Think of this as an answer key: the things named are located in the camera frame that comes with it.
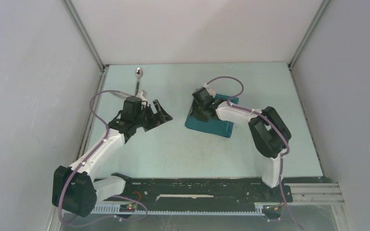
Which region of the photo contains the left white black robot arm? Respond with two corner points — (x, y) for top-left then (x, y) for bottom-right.
(52, 96), (173, 217)

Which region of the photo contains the teal cloth napkin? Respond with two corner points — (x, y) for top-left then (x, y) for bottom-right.
(185, 94), (234, 138)

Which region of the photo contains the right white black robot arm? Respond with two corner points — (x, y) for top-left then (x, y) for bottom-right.
(190, 85), (291, 201)

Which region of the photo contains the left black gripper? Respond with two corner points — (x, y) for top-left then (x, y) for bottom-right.
(133, 100), (172, 132)

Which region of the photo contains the silver knife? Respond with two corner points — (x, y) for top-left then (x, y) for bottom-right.
(111, 90), (132, 98)

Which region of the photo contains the grey slotted cable duct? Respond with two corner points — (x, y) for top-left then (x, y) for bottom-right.
(91, 203), (264, 216)

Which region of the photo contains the silver spoon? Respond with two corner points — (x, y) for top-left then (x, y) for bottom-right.
(135, 67), (143, 95)

